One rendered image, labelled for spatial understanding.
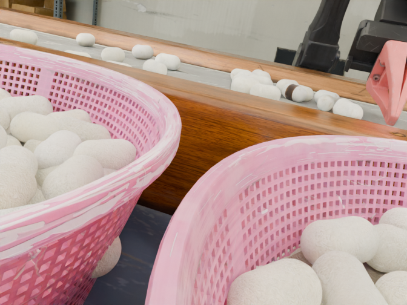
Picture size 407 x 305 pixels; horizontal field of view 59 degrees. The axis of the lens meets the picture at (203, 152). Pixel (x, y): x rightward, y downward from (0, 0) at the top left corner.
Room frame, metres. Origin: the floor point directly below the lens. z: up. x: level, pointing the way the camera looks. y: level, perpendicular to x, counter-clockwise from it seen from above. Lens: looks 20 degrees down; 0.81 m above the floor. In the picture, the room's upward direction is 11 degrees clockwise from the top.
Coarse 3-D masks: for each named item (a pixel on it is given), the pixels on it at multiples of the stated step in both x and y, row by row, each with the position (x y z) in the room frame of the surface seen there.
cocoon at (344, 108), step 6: (336, 102) 0.38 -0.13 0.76; (342, 102) 0.37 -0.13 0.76; (348, 102) 0.37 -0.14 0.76; (336, 108) 0.37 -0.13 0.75; (342, 108) 0.37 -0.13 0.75; (348, 108) 0.36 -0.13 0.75; (354, 108) 0.36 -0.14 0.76; (360, 108) 0.36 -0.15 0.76; (342, 114) 0.36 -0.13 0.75; (348, 114) 0.36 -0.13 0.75; (354, 114) 0.35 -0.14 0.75; (360, 114) 0.36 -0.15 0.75
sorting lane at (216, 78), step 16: (0, 32) 0.57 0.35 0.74; (64, 48) 0.52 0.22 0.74; (80, 48) 0.55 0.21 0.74; (96, 48) 0.59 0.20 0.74; (128, 64) 0.48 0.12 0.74; (192, 80) 0.45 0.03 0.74; (208, 80) 0.47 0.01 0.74; (224, 80) 0.50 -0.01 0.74; (368, 112) 0.46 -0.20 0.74; (400, 128) 0.38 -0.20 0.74
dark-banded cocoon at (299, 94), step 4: (288, 84) 0.44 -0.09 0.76; (284, 88) 0.44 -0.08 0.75; (296, 88) 0.43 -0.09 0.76; (300, 88) 0.43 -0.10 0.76; (304, 88) 0.43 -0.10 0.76; (284, 92) 0.44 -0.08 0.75; (296, 92) 0.42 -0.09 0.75; (300, 92) 0.42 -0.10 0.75; (304, 92) 0.42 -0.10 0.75; (284, 96) 0.44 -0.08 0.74; (292, 96) 0.43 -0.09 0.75; (296, 96) 0.42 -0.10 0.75; (300, 96) 0.42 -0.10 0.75; (304, 96) 0.42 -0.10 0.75; (296, 100) 0.43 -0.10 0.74; (300, 100) 0.43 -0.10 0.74
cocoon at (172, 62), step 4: (156, 56) 0.50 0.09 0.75; (160, 56) 0.50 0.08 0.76; (164, 56) 0.50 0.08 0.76; (168, 56) 0.50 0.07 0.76; (172, 56) 0.50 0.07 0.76; (176, 56) 0.50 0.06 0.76; (156, 60) 0.50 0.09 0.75; (160, 60) 0.50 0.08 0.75; (164, 60) 0.50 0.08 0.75; (168, 60) 0.50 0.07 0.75; (172, 60) 0.50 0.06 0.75; (176, 60) 0.50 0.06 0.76; (168, 64) 0.50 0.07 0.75; (172, 64) 0.50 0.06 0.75; (176, 64) 0.50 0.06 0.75; (168, 68) 0.50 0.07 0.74; (172, 68) 0.50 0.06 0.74; (176, 68) 0.50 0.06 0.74
